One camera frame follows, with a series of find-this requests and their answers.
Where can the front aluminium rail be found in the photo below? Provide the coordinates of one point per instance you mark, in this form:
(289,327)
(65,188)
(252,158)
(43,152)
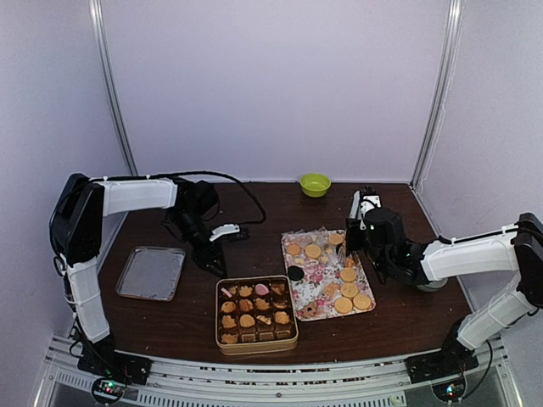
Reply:
(377,382)

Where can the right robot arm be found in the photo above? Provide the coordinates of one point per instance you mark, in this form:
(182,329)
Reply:
(380,234)

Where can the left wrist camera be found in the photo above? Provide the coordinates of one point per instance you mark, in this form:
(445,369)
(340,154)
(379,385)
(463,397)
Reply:
(232,232)

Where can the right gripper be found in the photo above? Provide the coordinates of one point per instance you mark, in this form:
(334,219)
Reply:
(352,242)

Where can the black sandwich cookie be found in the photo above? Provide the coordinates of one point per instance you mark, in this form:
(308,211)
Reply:
(295,273)

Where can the left aluminium frame post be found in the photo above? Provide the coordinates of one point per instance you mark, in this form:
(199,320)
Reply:
(99,31)

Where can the orange sandwich cookie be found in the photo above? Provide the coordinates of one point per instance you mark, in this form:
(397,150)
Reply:
(245,305)

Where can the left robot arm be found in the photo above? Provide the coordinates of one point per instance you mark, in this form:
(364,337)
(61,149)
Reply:
(76,231)

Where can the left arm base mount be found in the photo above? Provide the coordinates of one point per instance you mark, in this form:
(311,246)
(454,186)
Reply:
(113,380)

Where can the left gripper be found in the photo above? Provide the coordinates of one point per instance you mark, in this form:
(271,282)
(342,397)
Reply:
(205,255)

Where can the gold cookie tin box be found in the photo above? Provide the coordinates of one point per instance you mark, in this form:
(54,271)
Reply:
(269,328)

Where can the silver tin lid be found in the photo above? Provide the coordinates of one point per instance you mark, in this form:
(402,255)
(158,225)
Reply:
(151,273)

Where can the pink round cookie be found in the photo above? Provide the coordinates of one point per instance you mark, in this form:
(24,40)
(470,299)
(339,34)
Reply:
(261,289)
(226,292)

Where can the round golden biscuit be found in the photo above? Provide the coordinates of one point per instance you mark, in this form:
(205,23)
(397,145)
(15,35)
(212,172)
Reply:
(343,305)
(362,301)

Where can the green plastic bowl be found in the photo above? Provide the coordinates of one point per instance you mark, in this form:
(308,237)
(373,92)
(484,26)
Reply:
(314,185)

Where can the aluminium frame post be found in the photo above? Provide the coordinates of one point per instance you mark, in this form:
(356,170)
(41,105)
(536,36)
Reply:
(99,31)
(443,82)

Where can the flower shaped cookie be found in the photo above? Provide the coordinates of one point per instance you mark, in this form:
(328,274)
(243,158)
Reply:
(245,291)

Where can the right aluminium frame post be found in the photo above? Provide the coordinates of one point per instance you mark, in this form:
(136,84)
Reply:
(443,82)

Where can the floral cookie tray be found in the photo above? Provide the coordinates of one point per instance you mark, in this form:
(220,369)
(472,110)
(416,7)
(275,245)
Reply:
(325,278)

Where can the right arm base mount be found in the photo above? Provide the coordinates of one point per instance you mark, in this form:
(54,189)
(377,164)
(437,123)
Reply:
(445,373)

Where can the pale ceramic bowl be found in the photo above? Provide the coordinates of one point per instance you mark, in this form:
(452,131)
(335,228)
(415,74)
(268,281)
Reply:
(432,286)

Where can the steel kitchen tongs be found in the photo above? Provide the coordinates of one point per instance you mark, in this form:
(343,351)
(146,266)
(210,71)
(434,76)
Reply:
(354,213)

